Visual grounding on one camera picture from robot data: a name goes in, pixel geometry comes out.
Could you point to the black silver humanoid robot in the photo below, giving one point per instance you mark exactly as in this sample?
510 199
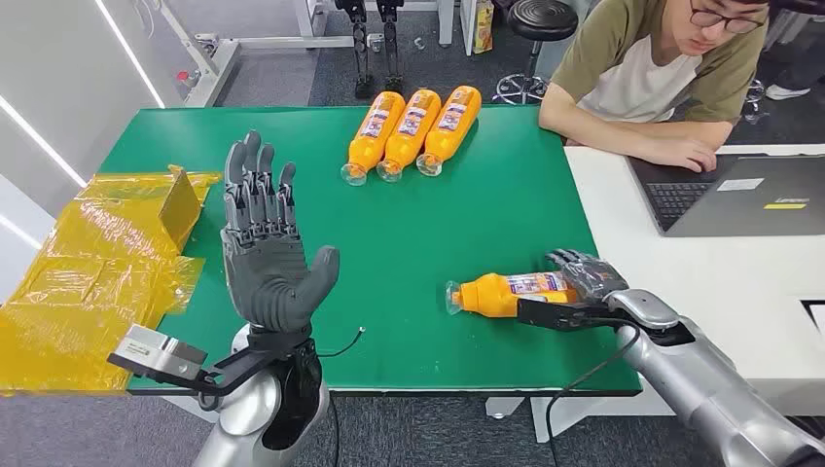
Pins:
362 45

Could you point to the person's right forearm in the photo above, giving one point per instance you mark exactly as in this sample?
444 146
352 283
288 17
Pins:
593 132

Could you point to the white table foot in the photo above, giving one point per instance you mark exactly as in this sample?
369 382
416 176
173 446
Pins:
548 412

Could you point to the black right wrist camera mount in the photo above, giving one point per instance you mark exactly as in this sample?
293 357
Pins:
554 316

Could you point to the person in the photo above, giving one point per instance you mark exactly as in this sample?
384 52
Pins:
631 71

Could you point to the yellow film wrapped cardboard box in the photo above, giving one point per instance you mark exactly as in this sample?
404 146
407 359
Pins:
90 277

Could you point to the person's right hand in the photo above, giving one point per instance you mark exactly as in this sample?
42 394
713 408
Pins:
683 154

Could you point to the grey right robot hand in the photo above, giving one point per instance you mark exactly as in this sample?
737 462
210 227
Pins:
593 274

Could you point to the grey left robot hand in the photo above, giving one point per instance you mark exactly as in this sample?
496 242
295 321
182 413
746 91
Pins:
267 271

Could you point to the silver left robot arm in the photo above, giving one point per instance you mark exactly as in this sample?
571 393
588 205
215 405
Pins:
245 412

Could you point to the yellow printed carton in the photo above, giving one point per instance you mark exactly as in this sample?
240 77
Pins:
483 26

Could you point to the black glasses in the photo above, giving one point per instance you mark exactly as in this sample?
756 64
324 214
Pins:
725 20

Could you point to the grey laptop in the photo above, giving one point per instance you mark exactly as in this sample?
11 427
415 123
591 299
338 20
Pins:
741 193

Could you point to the white shoe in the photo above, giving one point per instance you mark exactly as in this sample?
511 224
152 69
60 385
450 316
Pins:
786 92

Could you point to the white metal gantry frame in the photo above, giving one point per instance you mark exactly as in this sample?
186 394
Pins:
219 61

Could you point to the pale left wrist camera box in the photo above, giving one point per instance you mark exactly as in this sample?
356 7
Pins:
158 354

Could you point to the orange juice bottle clear cap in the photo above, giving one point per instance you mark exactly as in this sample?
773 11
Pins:
496 295
409 132
449 125
374 135

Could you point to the chrome chair base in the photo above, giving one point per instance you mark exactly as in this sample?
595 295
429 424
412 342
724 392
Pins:
755 96

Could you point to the black round stool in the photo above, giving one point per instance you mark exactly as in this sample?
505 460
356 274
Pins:
540 26

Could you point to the red grey caster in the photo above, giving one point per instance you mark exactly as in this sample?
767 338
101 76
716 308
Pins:
188 79

